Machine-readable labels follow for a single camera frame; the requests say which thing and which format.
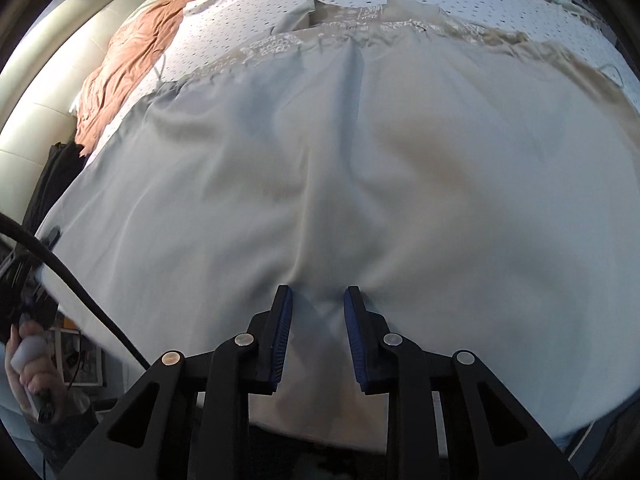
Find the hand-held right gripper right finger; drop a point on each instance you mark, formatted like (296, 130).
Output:
(354, 330)

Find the black cloth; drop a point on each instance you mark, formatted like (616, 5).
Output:
(52, 185)

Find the cream padded headboard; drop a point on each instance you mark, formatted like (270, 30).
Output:
(75, 45)

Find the white floral bed sheet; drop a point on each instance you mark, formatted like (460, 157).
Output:
(240, 0)

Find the brown duvet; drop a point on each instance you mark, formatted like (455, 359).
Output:
(135, 45)

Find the beige button-up jacket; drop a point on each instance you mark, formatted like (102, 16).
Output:
(350, 160)

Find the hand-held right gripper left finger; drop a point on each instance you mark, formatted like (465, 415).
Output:
(282, 325)

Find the person's left forearm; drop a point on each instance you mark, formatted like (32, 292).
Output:
(65, 422)

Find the person's left hand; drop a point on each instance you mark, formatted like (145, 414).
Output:
(47, 382)

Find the printed papers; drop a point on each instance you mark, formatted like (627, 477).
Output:
(87, 360)

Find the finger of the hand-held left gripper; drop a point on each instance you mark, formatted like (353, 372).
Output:
(50, 240)

